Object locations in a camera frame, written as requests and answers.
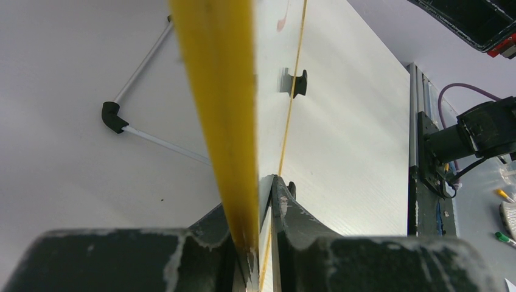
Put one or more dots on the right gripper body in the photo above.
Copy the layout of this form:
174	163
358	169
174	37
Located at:
506	48

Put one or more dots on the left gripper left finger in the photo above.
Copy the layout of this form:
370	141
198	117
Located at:
201	257

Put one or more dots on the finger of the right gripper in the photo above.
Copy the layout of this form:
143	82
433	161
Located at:
482	24

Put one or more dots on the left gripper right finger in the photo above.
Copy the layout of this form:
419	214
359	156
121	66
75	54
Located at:
309	256

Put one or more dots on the yellow framed whiteboard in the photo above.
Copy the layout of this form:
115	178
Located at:
62	168

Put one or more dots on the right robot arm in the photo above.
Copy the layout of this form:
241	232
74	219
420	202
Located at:
486	130

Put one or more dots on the black whiteboard clip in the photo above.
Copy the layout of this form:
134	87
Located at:
292	189
294	85

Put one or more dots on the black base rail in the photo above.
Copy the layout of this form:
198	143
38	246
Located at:
428	212

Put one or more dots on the whiteboard wire stand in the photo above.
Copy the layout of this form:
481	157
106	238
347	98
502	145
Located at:
156	103

